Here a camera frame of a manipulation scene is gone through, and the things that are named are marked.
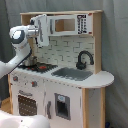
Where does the grey toy sink basin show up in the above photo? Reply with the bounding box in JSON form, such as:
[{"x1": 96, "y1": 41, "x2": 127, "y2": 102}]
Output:
[{"x1": 52, "y1": 67, "x2": 92, "y2": 81}]

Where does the black toy stovetop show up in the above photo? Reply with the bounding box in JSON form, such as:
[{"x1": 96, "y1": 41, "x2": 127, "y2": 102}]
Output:
[{"x1": 19, "y1": 62, "x2": 56, "y2": 73}]

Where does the left red stove knob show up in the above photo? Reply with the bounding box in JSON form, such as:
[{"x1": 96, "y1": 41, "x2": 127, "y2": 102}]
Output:
[{"x1": 12, "y1": 76, "x2": 19, "y2": 82}]

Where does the grey toy ice dispenser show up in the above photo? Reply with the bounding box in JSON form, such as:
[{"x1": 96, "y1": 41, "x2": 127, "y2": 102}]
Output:
[{"x1": 55, "y1": 93, "x2": 71, "y2": 120}]

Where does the right red stove knob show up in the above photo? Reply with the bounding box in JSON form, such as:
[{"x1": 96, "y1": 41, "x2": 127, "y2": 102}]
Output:
[{"x1": 31, "y1": 81, "x2": 37, "y2": 87}]

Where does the black toy faucet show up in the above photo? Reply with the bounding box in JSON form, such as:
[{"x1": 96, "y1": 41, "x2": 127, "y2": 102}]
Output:
[{"x1": 76, "y1": 50, "x2": 94, "y2": 70}]

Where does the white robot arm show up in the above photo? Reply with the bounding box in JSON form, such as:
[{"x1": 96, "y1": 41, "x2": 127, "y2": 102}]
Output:
[{"x1": 0, "y1": 26, "x2": 50, "y2": 128}]

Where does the small metal pot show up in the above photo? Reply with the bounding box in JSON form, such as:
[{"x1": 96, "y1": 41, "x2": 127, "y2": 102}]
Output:
[{"x1": 23, "y1": 56, "x2": 37, "y2": 66}]

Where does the wooden toy play kitchen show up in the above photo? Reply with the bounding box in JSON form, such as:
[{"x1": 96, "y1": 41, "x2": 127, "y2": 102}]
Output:
[{"x1": 9, "y1": 10, "x2": 114, "y2": 128}]

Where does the toy oven door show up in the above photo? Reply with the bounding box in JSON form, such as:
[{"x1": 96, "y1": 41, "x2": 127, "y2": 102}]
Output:
[{"x1": 17, "y1": 90, "x2": 37, "y2": 116}]

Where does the white microwave door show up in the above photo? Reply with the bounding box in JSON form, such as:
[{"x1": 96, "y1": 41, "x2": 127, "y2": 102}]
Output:
[{"x1": 31, "y1": 14, "x2": 49, "y2": 48}]

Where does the grey cabinet door handle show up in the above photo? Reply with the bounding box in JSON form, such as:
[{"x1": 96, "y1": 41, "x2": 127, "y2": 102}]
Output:
[{"x1": 47, "y1": 101, "x2": 51, "y2": 119}]

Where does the red stove knob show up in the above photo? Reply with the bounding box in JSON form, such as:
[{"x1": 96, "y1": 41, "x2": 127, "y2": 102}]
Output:
[
  {"x1": 31, "y1": 81, "x2": 37, "y2": 87},
  {"x1": 12, "y1": 76, "x2": 19, "y2": 82}
]

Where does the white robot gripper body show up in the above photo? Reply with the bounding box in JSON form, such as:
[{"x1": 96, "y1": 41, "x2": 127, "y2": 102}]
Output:
[{"x1": 27, "y1": 25, "x2": 39, "y2": 38}]

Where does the white toy microwave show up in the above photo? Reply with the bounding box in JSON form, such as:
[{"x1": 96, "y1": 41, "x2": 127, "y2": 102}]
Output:
[{"x1": 48, "y1": 14, "x2": 92, "y2": 36}]

